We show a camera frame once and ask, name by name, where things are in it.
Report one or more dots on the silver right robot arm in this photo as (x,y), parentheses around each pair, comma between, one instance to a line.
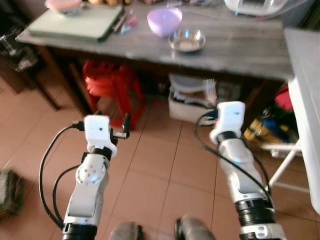
(243,180)

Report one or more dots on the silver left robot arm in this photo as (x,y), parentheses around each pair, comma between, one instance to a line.
(90,185)

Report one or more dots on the red plastic stool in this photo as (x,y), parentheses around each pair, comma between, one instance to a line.
(112,82)

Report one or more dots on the white plastic storage box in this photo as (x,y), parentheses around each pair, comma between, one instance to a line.
(187,102)

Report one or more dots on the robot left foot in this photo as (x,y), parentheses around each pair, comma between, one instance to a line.
(125,232)

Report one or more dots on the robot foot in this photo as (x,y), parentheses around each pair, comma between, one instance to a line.
(125,232)
(197,230)

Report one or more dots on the small steel bowl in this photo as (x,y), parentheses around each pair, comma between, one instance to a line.
(187,41)

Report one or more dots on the purple plastic bowl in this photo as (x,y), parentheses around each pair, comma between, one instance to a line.
(164,21)

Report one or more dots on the pale green cutting board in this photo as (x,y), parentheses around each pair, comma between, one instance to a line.
(75,25)

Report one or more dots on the white folding table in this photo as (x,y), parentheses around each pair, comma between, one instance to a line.
(306,100)

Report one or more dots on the dark green floor mat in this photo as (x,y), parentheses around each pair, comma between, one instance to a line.
(10,195)

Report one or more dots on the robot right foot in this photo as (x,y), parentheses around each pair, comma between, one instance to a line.
(197,230)

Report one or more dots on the clear glass jar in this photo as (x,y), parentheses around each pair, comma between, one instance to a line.
(15,50)

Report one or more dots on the pink bowl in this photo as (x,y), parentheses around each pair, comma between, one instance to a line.
(63,5)

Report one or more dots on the grey top wooden table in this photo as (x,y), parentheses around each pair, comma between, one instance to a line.
(240,47)

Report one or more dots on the yellow and blue bag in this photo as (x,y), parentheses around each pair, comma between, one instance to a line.
(265,132)

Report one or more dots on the white kitchen appliance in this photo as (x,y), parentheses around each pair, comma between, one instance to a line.
(255,6)

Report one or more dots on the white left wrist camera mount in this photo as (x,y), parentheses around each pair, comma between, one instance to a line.
(97,131)

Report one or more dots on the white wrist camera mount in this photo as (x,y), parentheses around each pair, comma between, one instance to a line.
(228,120)
(97,131)

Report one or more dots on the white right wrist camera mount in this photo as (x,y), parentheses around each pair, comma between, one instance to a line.
(228,120)

